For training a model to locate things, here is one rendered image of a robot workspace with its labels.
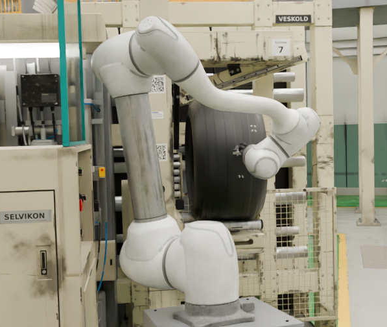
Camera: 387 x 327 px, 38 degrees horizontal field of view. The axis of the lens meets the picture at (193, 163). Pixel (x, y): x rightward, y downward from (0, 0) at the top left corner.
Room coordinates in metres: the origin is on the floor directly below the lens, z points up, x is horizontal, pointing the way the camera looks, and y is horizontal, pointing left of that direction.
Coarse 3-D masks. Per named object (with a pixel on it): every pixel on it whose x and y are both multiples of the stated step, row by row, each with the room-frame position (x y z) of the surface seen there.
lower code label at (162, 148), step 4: (156, 144) 2.43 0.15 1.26; (160, 144) 2.43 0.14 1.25; (164, 144) 2.43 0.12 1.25; (160, 148) 2.43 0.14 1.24; (164, 148) 2.43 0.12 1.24; (160, 152) 2.43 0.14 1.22; (164, 152) 2.43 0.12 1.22; (160, 156) 2.43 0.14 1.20; (164, 156) 2.43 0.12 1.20; (160, 160) 2.43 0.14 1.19; (164, 160) 2.43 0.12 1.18
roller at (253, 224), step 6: (186, 222) 2.38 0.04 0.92; (192, 222) 2.38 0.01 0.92; (222, 222) 2.38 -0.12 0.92; (228, 222) 2.39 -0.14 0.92; (234, 222) 2.39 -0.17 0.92; (240, 222) 2.39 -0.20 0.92; (246, 222) 2.39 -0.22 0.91; (252, 222) 2.39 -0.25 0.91; (258, 222) 2.40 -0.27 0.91; (228, 228) 2.38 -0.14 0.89; (234, 228) 2.38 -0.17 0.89; (240, 228) 2.39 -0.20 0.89; (246, 228) 2.39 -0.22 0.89; (252, 228) 2.39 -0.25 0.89; (258, 228) 2.40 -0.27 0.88
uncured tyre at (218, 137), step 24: (192, 120) 2.38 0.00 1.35; (216, 120) 2.30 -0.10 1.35; (240, 120) 2.31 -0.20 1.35; (192, 144) 2.77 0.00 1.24; (216, 144) 2.25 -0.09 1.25; (192, 168) 2.77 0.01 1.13; (216, 168) 2.25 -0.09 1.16; (240, 168) 2.26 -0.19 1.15; (192, 192) 2.65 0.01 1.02; (216, 192) 2.27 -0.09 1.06; (240, 192) 2.28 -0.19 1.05; (264, 192) 2.34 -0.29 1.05; (216, 216) 2.36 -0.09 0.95; (240, 216) 2.38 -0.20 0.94
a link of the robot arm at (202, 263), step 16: (192, 224) 1.57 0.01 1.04; (208, 224) 1.55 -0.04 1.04; (176, 240) 1.61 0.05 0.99; (192, 240) 1.53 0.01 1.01; (208, 240) 1.52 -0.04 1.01; (224, 240) 1.54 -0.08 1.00; (176, 256) 1.56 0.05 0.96; (192, 256) 1.52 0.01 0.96; (208, 256) 1.51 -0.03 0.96; (224, 256) 1.52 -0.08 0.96; (176, 272) 1.56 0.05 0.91; (192, 272) 1.52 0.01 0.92; (208, 272) 1.50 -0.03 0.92; (224, 272) 1.51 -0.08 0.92; (176, 288) 1.58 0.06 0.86; (192, 288) 1.52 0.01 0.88; (208, 288) 1.50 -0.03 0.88; (224, 288) 1.51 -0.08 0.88; (208, 304) 1.50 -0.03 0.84
